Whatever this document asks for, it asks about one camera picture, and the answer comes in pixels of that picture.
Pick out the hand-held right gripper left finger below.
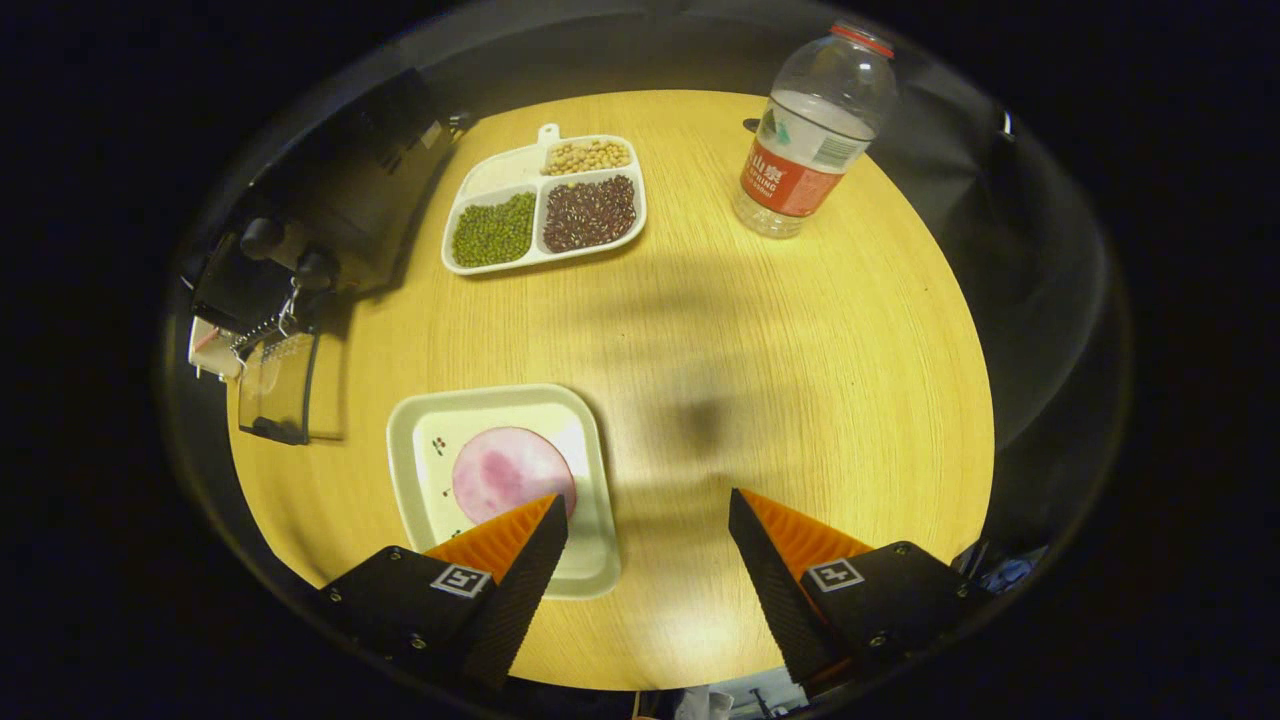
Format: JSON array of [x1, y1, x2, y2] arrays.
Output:
[[318, 493, 571, 693]]

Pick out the pile of dark red beans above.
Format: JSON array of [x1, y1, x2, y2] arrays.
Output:
[[542, 175, 638, 254]]

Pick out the white toaster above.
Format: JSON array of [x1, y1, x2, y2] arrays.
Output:
[[187, 316, 243, 381]]

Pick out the pile of green mung beans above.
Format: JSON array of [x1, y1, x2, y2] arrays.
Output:
[[450, 192, 538, 268]]

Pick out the pile of yellow soybeans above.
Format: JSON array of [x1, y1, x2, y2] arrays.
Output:
[[543, 139, 632, 177]]

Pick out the white square plate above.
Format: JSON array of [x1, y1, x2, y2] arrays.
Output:
[[386, 384, 622, 601]]

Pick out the pink round food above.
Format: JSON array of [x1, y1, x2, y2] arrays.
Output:
[[452, 427, 578, 528]]

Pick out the clear water bottle red label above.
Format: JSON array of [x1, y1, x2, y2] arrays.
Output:
[[732, 22, 898, 239]]

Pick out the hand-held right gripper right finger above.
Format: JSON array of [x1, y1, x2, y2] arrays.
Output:
[[728, 488, 976, 686]]

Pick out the white divided tray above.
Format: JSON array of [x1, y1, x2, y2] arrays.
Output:
[[441, 123, 648, 276]]

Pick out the black electric oven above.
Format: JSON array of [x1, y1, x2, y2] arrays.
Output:
[[180, 68, 461, 446]]

